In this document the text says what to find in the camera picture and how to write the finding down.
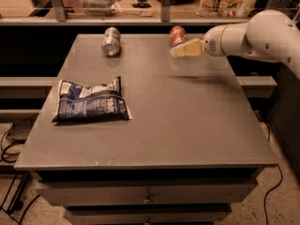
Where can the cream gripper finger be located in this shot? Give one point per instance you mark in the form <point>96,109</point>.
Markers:
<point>193,47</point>

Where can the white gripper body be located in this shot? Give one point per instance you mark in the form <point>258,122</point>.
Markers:
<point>212,45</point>

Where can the red coke can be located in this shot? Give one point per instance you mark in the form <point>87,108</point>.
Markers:
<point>178,35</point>

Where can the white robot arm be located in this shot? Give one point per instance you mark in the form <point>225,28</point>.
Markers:
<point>269,36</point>

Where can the silver green soda can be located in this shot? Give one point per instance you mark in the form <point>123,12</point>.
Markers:
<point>111,42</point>

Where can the colourful snack bag on shelf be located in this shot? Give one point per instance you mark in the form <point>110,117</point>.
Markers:
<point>226,8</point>

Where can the black object on shelf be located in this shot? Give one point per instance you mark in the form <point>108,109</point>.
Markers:
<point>141,5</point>

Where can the grey drawer cabinet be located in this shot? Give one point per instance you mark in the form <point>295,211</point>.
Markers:
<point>190,121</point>

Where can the blue chip bag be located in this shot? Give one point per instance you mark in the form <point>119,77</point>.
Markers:
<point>96,102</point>

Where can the clear plastic container on shelf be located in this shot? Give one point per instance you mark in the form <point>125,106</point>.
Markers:
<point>98,7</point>

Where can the upper drawer with knob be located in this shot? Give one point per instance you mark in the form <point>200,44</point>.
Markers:
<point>144,192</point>

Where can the drawer with knob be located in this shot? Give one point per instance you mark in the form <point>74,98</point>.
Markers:
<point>144,192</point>
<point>142,215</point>

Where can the lower drawer with knob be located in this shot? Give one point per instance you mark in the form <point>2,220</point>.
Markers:
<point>142,215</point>

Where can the black power adapter box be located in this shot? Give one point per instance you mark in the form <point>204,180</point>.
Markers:
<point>19,132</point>

